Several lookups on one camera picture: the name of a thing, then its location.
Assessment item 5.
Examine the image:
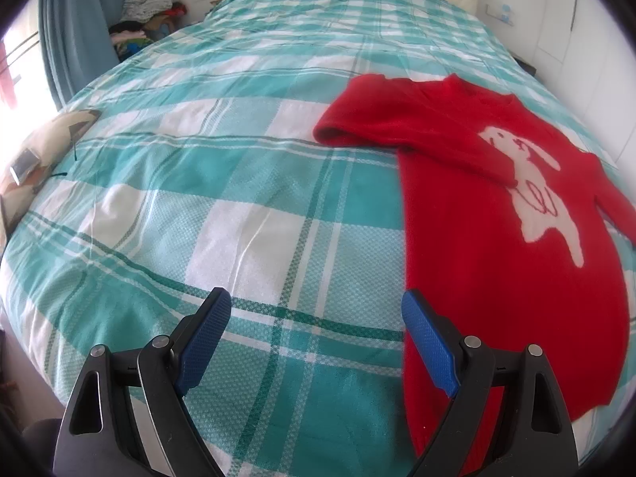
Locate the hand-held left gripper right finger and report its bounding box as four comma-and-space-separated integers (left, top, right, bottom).
401, 289, 580, 477

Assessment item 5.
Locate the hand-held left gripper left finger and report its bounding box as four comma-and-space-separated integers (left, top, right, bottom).
52, 287, 234, 477

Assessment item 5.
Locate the red sweater with white dog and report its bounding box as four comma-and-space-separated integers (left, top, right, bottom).
313, 74, 636, 458

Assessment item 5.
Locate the pile of mixed clothes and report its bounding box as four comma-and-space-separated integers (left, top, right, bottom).
108, 0, 192, 60

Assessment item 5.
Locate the teal plaid bedspread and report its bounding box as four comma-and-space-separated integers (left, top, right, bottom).
0, 0, 636, 477

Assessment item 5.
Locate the small silver device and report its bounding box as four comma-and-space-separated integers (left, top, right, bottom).
10, 149, 43, 184

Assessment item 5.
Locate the beige patterned cushion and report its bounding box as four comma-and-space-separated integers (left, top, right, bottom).
0, 108, 103, 254

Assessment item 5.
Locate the window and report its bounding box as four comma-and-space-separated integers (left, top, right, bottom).
0, 5, 60, 115

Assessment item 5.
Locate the white wardrobe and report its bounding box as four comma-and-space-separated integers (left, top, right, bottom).
534, 0, 636, 170

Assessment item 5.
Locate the blue curtain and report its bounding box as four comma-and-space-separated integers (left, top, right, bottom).
37, 0, 155, 110

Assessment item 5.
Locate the wall switch panel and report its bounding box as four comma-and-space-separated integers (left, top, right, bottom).
486, 4, 518, 25

